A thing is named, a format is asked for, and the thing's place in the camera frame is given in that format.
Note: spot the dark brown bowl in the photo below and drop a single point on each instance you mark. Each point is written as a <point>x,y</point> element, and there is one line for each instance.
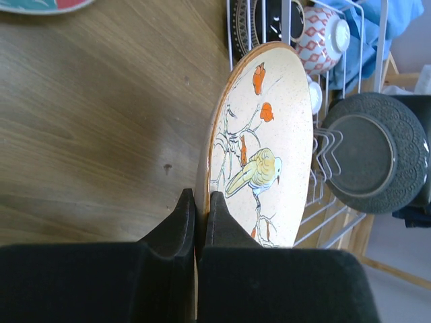
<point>269,20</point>

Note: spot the light green ribbed bowl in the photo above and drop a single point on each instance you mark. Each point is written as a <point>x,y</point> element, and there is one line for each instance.
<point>316,95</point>

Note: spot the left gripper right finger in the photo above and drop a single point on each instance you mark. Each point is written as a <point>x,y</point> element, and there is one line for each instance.
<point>241,281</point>

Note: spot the light blue cloth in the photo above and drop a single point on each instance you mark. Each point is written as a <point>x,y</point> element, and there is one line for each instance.
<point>364,24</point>

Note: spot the red white patterned bowl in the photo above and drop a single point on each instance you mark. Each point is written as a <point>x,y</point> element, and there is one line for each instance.
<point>325,39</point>

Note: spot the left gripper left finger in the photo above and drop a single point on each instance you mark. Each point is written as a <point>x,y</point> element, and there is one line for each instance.
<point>150,280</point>

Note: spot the white t-shirt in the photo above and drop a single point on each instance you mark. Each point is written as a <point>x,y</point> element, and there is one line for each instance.
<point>408,83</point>

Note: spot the white wire dish rack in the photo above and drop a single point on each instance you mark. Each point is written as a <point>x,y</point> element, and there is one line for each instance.
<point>327,222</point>

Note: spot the black square plate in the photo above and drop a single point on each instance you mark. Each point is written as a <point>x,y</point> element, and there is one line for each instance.
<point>409,124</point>

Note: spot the red teal plate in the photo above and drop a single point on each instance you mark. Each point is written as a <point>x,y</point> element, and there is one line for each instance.
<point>43,7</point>

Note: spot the beige plate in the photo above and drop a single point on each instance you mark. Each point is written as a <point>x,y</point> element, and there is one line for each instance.
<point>257,149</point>

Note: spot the dark teal embossed plate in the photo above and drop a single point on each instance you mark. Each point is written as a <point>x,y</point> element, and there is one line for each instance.
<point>364,155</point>

